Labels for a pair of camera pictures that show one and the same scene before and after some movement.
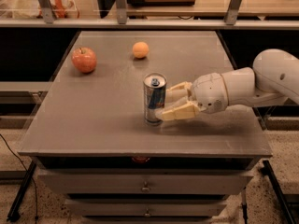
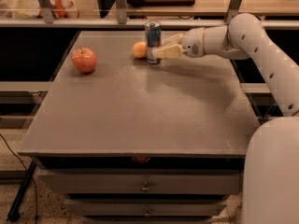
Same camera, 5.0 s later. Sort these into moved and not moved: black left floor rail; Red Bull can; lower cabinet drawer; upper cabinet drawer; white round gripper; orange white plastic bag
Moved: Red Bull can; white round gripper
Not moved: orange white plastic bag; upper cabinet drawer; black left floor rail; lower cabinet drawer
